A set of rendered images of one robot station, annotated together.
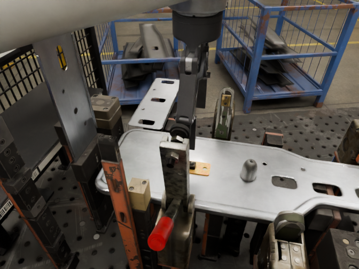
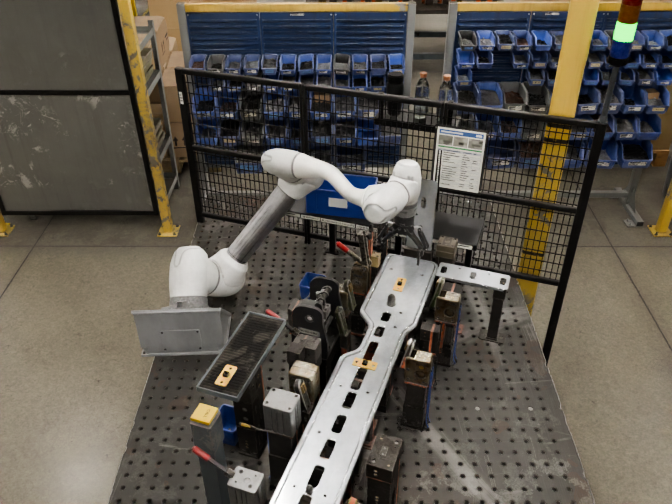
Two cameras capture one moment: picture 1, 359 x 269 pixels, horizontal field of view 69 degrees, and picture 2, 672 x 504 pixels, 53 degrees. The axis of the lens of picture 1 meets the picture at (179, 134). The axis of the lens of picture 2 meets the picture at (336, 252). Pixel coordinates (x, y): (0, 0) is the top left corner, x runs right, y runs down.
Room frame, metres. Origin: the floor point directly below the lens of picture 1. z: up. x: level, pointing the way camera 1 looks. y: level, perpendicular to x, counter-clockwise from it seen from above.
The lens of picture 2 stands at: (0.43, -2.13, 2.65)
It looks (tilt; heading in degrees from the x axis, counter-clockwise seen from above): 36 degrees down; 97
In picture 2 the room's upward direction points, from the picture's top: straight up
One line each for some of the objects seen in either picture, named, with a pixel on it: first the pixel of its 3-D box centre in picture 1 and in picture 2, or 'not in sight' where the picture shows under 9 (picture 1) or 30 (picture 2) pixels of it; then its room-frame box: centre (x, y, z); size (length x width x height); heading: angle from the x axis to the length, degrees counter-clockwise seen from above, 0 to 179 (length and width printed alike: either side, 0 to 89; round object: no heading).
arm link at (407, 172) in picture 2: not in sight; (404, 182); (0.41, -0.04, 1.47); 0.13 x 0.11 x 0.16; 65
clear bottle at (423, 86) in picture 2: not in sight; (422, 95); (0.45, 0.62, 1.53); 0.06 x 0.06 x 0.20
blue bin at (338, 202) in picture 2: not in sight; (341, 194); (0.12, 0.48, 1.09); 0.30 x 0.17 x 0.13; 175
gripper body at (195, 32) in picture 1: (196, 40); (403, 223); (0.41, -0.03, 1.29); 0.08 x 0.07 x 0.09; 168
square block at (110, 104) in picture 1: (111, 150); (443, 275); (0.60, 0.21, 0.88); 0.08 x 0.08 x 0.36; 78
